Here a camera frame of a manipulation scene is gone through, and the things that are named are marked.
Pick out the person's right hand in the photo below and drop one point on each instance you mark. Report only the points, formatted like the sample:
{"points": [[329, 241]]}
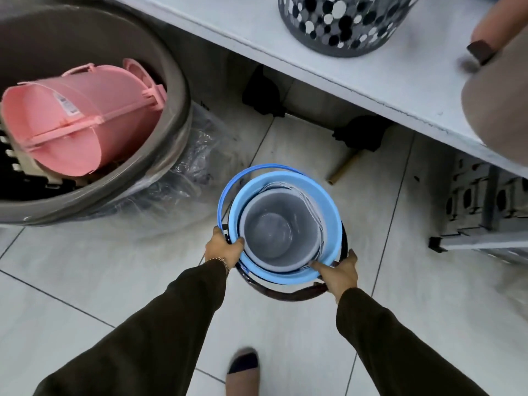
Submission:
{"points": [[342, 278]]}

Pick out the person's left hand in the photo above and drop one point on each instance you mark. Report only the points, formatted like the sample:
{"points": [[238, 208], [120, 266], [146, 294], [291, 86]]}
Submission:
{"points": [[218, 247]]}

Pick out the blue printed plastic bucket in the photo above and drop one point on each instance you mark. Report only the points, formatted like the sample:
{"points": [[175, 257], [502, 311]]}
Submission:
{"points": [[330, 243]]}

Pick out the brown plastic bucket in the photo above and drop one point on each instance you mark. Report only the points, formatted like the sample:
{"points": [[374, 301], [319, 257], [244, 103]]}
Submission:
{"points": [[288, 293]]}

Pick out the grey plastic bucket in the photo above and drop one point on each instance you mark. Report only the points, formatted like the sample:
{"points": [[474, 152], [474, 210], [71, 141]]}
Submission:
{"points": [[272, 230]]}

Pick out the white shelf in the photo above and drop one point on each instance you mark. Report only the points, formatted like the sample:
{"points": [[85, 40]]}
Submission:
{"points": [[255, 37]]}

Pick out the person's right forearm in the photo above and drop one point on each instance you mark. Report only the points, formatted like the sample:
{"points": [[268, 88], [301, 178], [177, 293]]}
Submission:
{"points": [[392, 350]]}

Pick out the person's left shoe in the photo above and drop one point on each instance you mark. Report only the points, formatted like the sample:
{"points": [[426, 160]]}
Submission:
{"points": [[243, 371]]}

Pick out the wooden stick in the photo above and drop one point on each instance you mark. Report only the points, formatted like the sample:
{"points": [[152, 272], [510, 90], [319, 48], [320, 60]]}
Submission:
{"points": [[344, 166]]}

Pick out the grey slotted plastic crate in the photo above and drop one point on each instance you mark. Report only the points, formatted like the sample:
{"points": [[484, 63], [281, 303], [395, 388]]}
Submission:
{"points": [[466, 197]]}

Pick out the pink plastic bin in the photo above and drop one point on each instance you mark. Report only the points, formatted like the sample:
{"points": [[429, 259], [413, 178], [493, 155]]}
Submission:
{"points": [[82, 115]]}

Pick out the beige wood-grain bin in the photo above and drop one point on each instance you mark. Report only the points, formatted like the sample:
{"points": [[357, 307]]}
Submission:
{"points": [[499, 115]]}

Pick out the dark perforated dotted basket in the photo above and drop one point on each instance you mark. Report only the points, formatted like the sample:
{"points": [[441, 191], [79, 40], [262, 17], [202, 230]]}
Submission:
{"points": [[342, 24]]}

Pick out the large grey plastic tub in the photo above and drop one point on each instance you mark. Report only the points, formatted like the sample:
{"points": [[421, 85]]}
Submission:
{"points": [[49, 41]]}

